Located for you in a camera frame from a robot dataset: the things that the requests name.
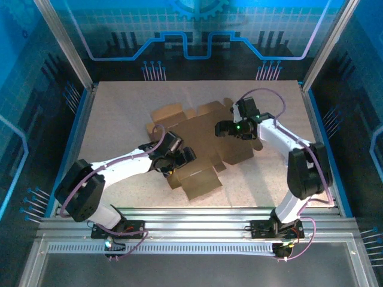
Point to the aluminium framed dark panel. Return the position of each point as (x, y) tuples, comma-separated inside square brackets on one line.
[(194, 269)]

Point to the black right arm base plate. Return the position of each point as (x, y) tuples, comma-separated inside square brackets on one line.
[(260, 228)]

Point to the brown cardboard paper box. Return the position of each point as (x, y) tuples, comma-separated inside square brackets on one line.
[(203, 128)]

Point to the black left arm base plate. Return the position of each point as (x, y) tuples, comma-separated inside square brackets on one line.
[(134, 228)]

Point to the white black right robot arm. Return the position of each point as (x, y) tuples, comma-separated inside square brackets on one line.
[(275, 136)]

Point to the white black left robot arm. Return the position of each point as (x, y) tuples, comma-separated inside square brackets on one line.
[(119, 169)]

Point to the aluminium frame rails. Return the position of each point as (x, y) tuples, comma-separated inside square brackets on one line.
[(194, 221)]

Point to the aluminium corner post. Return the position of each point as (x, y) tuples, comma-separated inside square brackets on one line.
[(64, 45), (329, 45)]

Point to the blue table edge strip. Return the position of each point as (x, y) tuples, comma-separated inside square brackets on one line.
[(323, 134)]

